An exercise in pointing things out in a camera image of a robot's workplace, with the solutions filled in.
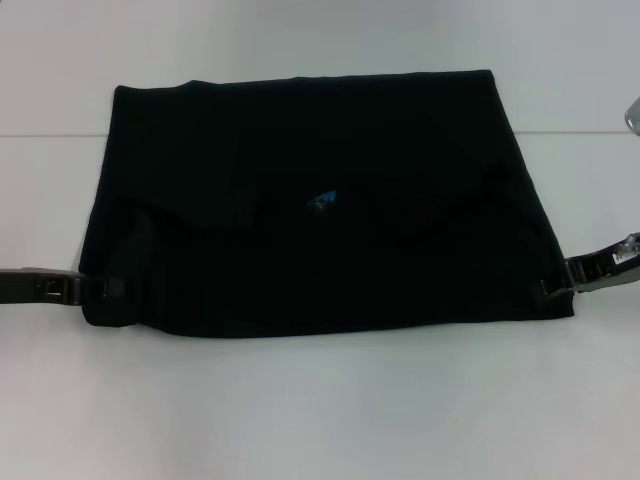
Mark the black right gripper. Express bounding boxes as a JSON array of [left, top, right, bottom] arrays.
[[539, 248, 640, 304]]

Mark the black shirt with FREE print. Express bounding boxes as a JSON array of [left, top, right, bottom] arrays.
[[79, 68, 576, 334]]

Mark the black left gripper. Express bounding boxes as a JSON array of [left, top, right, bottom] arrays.
[[0, 266, 127, 308]]

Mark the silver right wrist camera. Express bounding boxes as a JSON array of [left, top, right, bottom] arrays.
[[622, 93, 640, 140]]

